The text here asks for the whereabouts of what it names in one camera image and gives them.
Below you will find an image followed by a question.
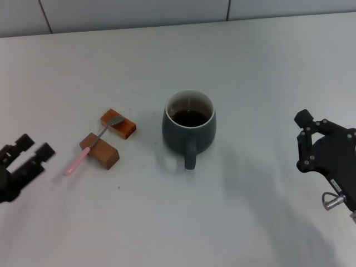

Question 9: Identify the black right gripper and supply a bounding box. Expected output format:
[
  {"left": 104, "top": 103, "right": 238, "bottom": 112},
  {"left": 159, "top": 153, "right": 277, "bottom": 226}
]
[{"left": 294, "top": 109, "right": 356, "bottom": 211}]

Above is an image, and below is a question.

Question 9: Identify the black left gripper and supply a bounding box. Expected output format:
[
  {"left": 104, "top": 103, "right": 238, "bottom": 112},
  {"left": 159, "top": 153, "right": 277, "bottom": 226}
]
[{"left": 0, "top": 133, "right": 56, "bottom": 204}]

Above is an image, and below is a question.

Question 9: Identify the pink handled metal spoon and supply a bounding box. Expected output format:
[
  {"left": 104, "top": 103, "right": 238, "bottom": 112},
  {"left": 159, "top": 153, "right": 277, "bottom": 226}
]
[{"left": 63, "top": 116, "right": 125, "bottom": 177}]

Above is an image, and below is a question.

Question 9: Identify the grey ceramic cup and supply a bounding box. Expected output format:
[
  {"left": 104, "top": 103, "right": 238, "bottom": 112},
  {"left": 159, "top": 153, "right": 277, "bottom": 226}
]
[{"left": 161, "top": 89, "right": 217, "bottom": 170}]

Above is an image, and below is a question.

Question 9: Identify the brown notched wooden block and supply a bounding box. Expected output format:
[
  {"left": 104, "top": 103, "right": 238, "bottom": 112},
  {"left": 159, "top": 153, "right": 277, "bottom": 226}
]
[{"left": 79, "top": 132, "right": 120, "bottom": 170}]

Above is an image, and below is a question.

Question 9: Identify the orange glossy wooden block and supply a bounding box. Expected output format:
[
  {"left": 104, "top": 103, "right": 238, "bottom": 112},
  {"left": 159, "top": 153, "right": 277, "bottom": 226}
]
[{"left": 100, "top": 108, "right": 137, "bottom": 140}]

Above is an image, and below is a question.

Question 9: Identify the dark coffee liquid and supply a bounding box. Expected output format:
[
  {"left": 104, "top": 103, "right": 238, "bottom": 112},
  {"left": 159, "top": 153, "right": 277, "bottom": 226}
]
[{"left": 169, "top": 110, "right": 210, "bottom": 127}]

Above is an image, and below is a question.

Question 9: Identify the silver connector with cable loop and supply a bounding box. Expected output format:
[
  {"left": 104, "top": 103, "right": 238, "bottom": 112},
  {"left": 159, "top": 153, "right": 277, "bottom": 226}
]
[{"left": 322, "top": 191, "right": 347, "bottom": 211}]

